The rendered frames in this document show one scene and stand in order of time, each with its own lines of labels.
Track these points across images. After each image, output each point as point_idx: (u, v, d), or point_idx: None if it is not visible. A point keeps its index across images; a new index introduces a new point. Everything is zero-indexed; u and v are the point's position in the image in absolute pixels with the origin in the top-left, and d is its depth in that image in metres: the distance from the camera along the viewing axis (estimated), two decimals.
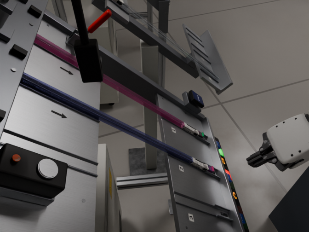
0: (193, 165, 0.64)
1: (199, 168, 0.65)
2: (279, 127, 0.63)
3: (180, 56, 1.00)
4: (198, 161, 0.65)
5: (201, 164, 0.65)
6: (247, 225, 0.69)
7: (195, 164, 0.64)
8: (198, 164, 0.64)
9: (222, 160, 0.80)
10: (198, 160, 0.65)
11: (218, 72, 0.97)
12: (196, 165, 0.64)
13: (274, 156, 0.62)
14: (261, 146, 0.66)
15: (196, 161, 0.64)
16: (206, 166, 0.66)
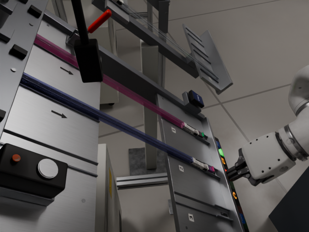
0: (193, 165, 0.64)
1: (199, 168, 0.65)
2: (253, 144, 0.68)
3: (180, 56, 1.00)
4: (198, 161, 0.65)
5: (201, 164, 0.65)
6: (247, 225, 0.69)
7: (195, 165, 0.64)
8: (198, 164, 0.64)
9: (222, 160, 0.80)
10: (198, 160, 0.65)
11: (218, 72, 0.97)
12: (196, 165, 0.64)
13: (247, 171, 0.67)
14: (237, 161, 0.70)
15: (196, 161, 0.64)
16: (206, 167, 0.66)
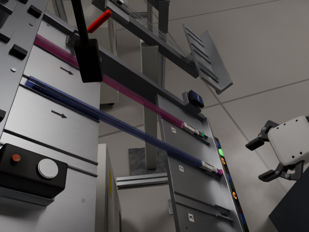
0: (203, 168, 0.66)
1: (208, 171, 0.67)
2: (280, 129, 0.64)
3: (180, 56, 1.00)
4: (207, 164, 0.66)
5: (210, 167, 0.66)
6: (247, 225, 0.69)
7: (204, 168, 0.65)
8: (207, 167, 0.65)
9: (222, 160, 0.80)
10: (207, 164, 0.67)
11: (218, 72, 0.97)
12: (205, 168, 0.66)
13: (283, 164, 0.61)
14: (262, 133, 0.68)
15: (205, 165, 0.65)
16: (214, 170, 0.67)
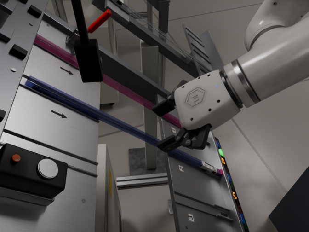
0: (203, 168, 0.66)
1: (208, 171, 0.67)
2: None
3: (180, 56, 1.00)
4: (207, 164, 0.66)
5: (210, 167, 0.66)
6: (247, 225, 0.69)
7: (204, 168, 0.65)
8: (207, 167, 0.65)
9: (222, 160, 0.80)
10: (207, 164, 0.67)
11: None
12: (205, 168, 0.66)
13: None
14: None
15: (205, 165, 0.65)
16: (214, 170, 0.67)
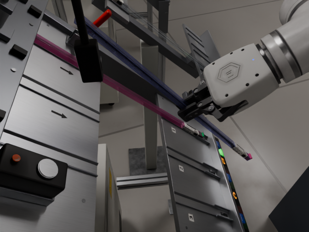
0: (234, 150, 0.61)
1: (238, 154, 0.62)
2: (244, 103, 0.46)
3: (180, 56, 1.00)
4: (238, 146, 0.62)
5: (241, 150, 0.62)
6: (247, 225, 0.69)
7: (236, 149, 0.61)
8: (239, 149, 0.61)
9: (222, 160, 0.80)
10: (238, 146, 0.62)
11: None
12: (237, 150, 0.61)
13: None
14: (210, 113, 0.48)
15: (237, 146, 0.61)
16: (245, 153, 0.63)
